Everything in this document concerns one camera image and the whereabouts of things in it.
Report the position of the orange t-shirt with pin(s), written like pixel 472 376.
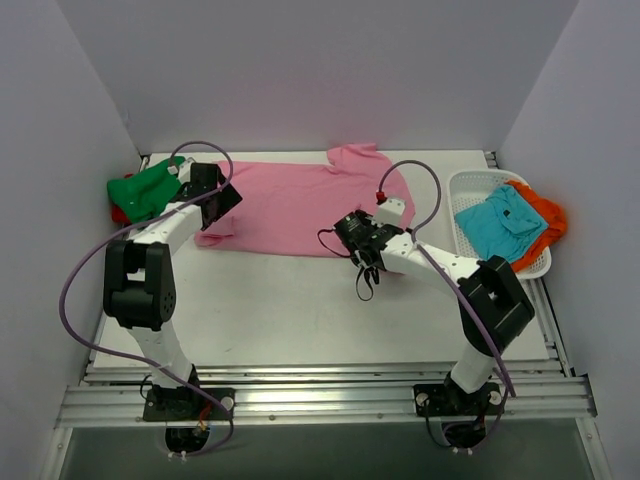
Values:
pixel 551 213

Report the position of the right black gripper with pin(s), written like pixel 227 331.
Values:
pixel 364 257

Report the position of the green folded t-shirt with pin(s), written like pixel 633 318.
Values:
pixel 153 188

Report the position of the aluminium rail frame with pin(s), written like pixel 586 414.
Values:
pixel 290 337

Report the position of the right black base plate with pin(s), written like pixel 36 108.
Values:
pixel 440 400

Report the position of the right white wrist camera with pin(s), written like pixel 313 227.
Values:
pixel 390 210

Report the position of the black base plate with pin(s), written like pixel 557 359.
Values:
pixel 179 405
pixel 440 400

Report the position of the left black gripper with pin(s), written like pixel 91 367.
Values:
pixel 223 201

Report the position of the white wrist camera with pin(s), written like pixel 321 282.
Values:
pixel 390 210
pixel 182 171

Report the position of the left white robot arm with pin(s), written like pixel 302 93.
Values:
pixel 139 289

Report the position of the red folded t-shirt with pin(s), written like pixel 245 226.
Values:
pixel 121 197

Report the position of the pink t-shirt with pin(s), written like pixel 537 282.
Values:
pixel 284 205

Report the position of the turquoise t-shirt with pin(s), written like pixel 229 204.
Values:
pixel 503 225

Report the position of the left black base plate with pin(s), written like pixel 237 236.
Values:
pixel 179 405

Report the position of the white perforated plastic basket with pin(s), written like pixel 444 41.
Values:
pixel 467 188

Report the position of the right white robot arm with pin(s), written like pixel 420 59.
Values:
pixel 494 309

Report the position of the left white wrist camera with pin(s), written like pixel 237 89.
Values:
pixel 182 171

